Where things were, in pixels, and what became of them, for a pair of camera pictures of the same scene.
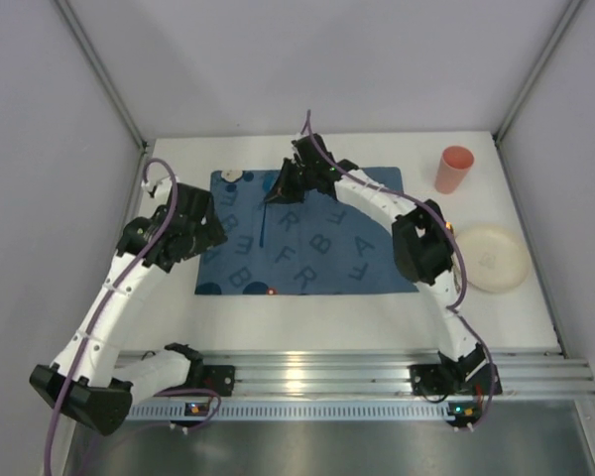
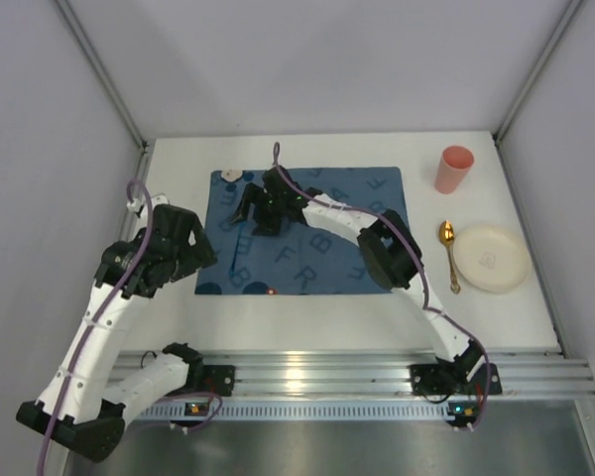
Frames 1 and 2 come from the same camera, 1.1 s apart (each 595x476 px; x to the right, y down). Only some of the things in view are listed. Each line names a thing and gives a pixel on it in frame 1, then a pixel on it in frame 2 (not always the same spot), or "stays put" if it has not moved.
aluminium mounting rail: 377,373 stays put
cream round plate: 495,259 stays put
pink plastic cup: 455,164 stays put
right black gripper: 295,175 → 259,201
